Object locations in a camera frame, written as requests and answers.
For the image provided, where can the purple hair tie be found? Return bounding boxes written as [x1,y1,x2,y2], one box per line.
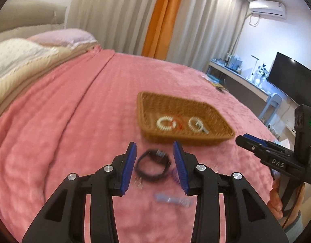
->
[170,167,181,184]

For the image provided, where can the person's right forearm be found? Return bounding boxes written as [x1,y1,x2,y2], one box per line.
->
[283,211,305,236]

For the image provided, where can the black television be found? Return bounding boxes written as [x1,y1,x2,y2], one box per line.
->
[268,52,311,105]

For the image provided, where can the small packets on bed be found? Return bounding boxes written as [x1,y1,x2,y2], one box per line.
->
[202,75,228,94]

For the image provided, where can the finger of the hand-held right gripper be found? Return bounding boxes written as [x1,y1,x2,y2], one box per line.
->
[244,133,294,155]
[236,135,270,161]

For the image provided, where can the pale blue chair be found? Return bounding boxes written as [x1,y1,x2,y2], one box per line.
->
[259,93,283,122]

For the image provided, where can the blue hair clip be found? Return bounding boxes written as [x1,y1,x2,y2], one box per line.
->
[154,193,192,207]

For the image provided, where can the white air conditioner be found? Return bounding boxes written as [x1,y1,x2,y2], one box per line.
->
[248,0,287,20]

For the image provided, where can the white floral pillow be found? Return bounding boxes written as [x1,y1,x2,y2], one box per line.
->
[0,38,60,82]

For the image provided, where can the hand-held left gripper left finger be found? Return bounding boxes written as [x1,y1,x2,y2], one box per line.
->
[22,142,138,243]

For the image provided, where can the black wrist watch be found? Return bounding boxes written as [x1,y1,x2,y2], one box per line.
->
[134,150,170,182]

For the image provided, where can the white desk lamp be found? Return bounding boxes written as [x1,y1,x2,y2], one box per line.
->
[248,55,261,79]

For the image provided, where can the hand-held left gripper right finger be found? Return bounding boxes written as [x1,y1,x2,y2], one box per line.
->
[173,141,290,243]

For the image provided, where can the white wall desk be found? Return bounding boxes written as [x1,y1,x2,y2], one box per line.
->
[207,59,301,122]

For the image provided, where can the boxes on desk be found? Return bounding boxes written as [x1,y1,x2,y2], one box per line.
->
[225,53,243,72]

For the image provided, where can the brown wicker basket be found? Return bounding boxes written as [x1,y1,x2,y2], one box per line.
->
[137,91,235,146]

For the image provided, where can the red string bracelet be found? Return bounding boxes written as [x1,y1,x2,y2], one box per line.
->
[171,115,187,131]

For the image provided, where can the pink fleece blanket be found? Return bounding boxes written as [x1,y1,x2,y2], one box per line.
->
[0,49,281,243]

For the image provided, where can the purple pillow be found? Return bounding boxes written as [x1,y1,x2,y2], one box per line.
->
[27,29,97,50]

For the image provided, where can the beige quilt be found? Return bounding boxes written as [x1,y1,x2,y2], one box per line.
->
[0,43,103,118]

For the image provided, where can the person's right hand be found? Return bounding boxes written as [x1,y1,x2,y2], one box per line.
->
[269,180,306,220]

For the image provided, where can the orange curtain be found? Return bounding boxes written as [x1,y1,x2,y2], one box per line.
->
[141,0,190,62]

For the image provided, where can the potted plant in vase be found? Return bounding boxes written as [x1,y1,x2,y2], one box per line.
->
[255,62,269,84]

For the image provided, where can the beige padded headboard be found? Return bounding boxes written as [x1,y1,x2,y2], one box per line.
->
[0,0,68,43]

